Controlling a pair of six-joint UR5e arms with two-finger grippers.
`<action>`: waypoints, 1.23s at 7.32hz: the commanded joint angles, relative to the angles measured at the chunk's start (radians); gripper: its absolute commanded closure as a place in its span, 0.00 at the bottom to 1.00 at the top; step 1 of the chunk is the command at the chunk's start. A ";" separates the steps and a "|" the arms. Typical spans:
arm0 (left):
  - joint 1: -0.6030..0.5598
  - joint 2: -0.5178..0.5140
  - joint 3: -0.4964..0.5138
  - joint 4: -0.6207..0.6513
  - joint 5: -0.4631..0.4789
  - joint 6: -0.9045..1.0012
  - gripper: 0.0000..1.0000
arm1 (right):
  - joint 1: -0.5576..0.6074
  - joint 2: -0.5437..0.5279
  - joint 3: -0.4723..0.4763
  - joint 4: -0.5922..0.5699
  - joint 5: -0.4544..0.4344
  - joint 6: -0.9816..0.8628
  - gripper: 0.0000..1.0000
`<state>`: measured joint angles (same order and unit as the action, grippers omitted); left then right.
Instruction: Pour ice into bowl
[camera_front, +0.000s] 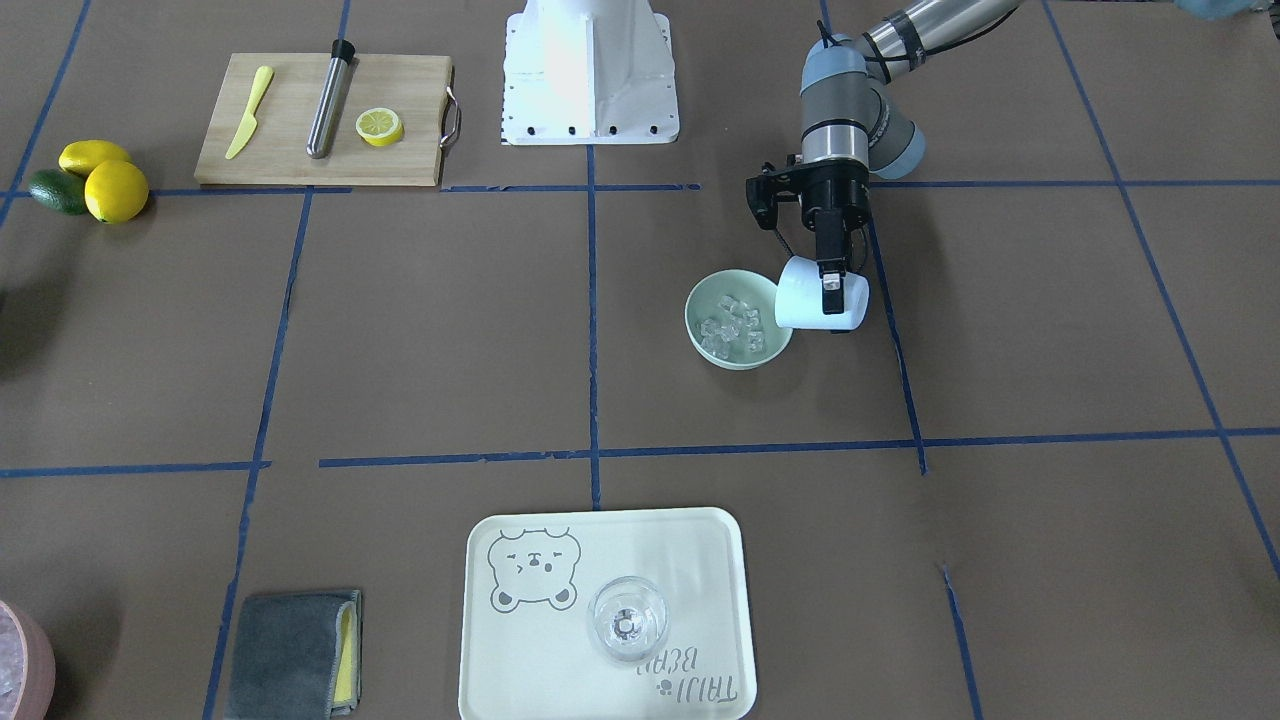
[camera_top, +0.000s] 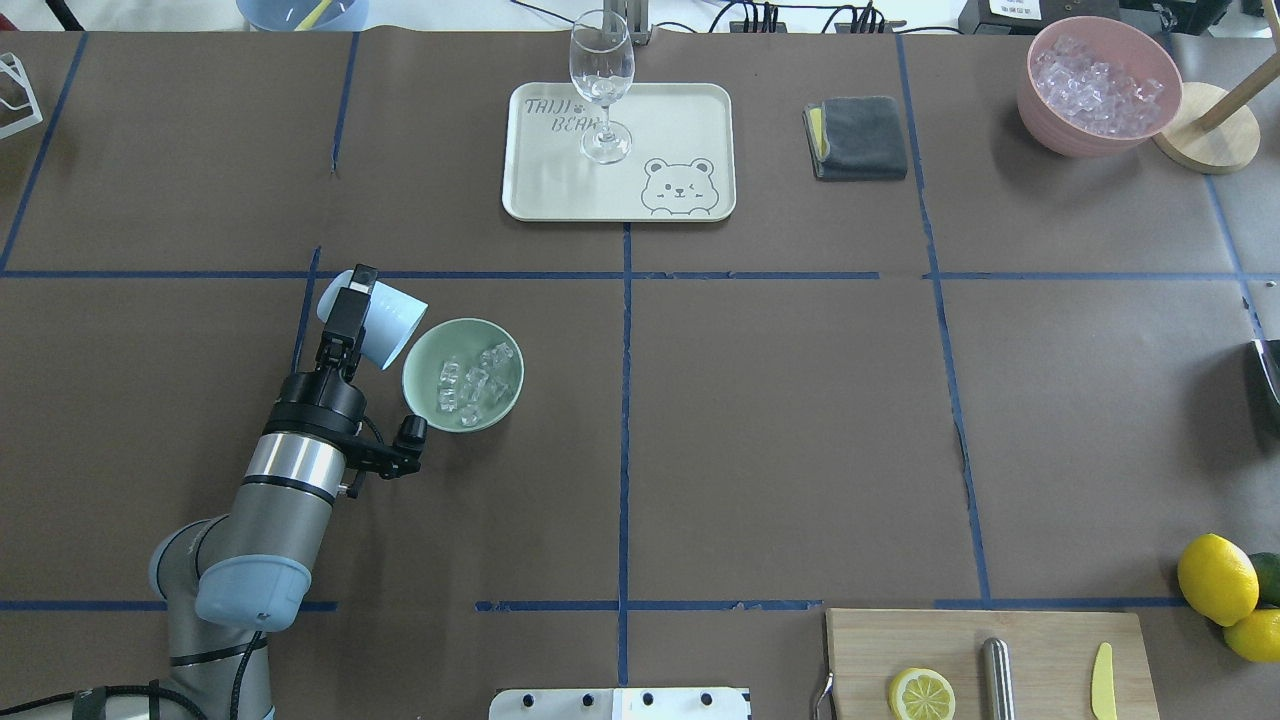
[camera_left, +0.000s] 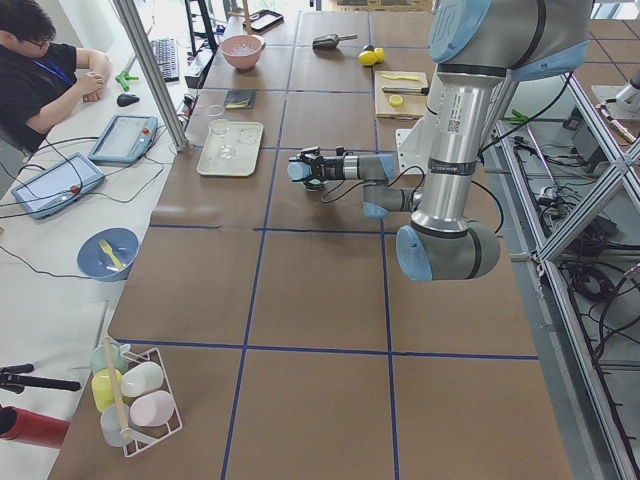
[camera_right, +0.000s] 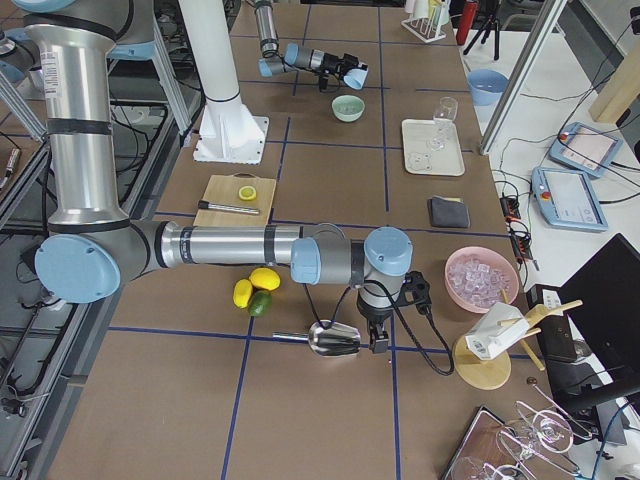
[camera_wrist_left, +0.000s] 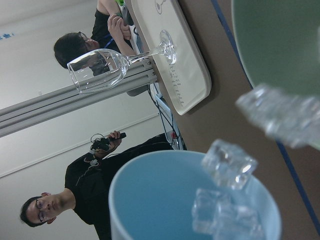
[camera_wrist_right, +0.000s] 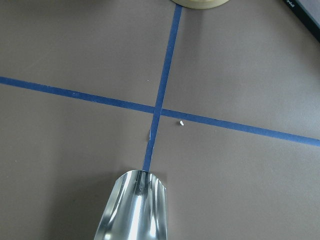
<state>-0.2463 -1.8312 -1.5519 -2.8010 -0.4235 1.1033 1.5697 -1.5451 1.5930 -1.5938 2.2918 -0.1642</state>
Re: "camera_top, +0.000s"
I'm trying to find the wooden cutting board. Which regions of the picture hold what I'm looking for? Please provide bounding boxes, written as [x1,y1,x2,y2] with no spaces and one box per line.
[815,609,1164,720]

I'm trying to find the blue bowl with fork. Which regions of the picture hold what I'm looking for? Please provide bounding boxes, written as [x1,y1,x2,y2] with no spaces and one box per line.
[236,1,371,32]

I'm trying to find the yellow lemon back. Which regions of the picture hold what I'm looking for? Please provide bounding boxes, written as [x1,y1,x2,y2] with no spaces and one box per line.
[1222,609,1280,664]

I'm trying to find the white wire cup rack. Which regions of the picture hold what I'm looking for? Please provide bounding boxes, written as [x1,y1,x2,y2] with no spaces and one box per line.
[1,53,44,140]

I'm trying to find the light blue plastic cup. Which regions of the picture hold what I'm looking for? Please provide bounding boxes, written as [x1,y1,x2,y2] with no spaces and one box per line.
[316,264,429,370]

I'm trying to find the yellow lemon front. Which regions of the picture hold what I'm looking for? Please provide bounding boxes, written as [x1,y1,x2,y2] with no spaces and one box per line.
[1176,533,1260,628]

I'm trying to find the ice cubes in green bowl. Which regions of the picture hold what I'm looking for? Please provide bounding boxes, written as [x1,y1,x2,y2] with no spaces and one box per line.
[436,342,518,429]

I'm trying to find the round wooden stand base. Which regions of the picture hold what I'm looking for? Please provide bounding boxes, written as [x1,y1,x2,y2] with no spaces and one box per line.
[1153,53,1279,174]

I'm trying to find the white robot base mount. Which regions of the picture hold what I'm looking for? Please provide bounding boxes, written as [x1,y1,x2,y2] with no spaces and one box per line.
[488,685,753,719]

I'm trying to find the half lemon slice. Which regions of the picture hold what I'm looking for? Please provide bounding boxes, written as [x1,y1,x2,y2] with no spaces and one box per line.
[886,667,957,719]

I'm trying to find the yellow plastic knife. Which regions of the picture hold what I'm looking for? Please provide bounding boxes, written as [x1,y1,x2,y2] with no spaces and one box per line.
[1091,641,1117,720]

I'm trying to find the steel ice scoop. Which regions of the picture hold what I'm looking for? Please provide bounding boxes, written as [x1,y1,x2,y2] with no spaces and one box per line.
[1251,338,1279,429]

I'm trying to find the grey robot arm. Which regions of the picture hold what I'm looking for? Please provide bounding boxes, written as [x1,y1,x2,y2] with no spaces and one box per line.
[3,264,428,719]

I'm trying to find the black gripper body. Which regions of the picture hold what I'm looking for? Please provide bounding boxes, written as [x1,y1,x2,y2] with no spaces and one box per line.
[262,340,426,479]

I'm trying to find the green avocado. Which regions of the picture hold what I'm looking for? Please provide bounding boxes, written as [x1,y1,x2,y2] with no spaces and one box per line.
[1248,552,1280,609]

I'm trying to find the cream bear tray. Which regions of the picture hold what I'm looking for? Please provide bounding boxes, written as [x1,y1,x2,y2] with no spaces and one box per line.
[500,82,737,223]

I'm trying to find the yellow plastic fork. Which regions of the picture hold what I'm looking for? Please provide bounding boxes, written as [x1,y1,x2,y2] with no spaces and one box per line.
[293,0,334,32]

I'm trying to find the pink bowl of ice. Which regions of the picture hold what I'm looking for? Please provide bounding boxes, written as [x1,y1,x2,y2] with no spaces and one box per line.
[1018,15,1183,158]

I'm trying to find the grey yellow folded cloth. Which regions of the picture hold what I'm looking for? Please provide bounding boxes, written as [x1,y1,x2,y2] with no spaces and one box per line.
[803,96,908,182]

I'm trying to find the clear wine glass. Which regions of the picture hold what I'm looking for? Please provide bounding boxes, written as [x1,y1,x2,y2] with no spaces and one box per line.
[570,9,635,165]

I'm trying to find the yellow lemon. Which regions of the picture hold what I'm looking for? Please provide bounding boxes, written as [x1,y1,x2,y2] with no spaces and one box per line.
[1176,533,1260,628]
[1222,609,1280,664]

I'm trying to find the light green bowl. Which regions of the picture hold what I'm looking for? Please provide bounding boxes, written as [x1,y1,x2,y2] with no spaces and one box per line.
[402,318,525,433]

